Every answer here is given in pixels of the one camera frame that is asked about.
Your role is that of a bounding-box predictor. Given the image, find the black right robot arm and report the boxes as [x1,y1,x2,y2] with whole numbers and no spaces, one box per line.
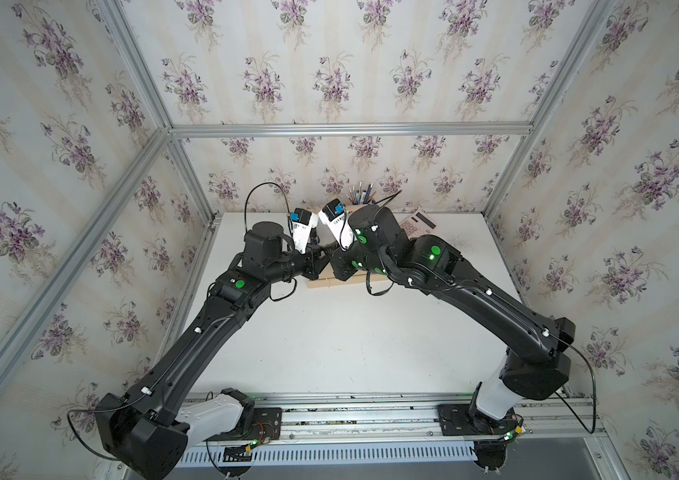
[319,200,575,440]

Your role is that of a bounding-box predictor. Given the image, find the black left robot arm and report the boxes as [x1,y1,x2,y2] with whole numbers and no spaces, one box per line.
[87,208,329,479]

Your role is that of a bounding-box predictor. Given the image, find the wooden jewelry display stand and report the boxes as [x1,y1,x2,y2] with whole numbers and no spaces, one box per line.
[307,265,367,288]

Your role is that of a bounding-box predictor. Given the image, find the pink pen holder cup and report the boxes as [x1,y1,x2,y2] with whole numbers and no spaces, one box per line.
[347,182,375,205]

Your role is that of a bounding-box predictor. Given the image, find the pink calculator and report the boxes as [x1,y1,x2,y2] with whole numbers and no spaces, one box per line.
[399,210,437,239]

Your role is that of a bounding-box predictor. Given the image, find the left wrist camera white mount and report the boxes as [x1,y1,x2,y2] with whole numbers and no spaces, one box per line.
[290,208,319,254]

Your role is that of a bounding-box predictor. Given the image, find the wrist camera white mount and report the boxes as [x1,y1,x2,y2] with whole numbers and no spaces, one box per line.
[290,208,319,254]
[319,199,353,251]

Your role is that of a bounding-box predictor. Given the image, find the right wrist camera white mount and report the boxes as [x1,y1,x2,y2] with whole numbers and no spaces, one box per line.
[319,199,353,251]

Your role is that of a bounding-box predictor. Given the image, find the aluminium mounting rail frame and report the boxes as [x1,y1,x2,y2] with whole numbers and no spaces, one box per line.
[104,391,611,480]

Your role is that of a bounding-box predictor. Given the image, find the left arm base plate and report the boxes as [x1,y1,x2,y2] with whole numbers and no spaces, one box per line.
[208,407,284,442]

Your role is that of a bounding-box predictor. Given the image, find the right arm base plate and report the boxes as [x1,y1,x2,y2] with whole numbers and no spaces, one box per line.
[437,403,523,439]

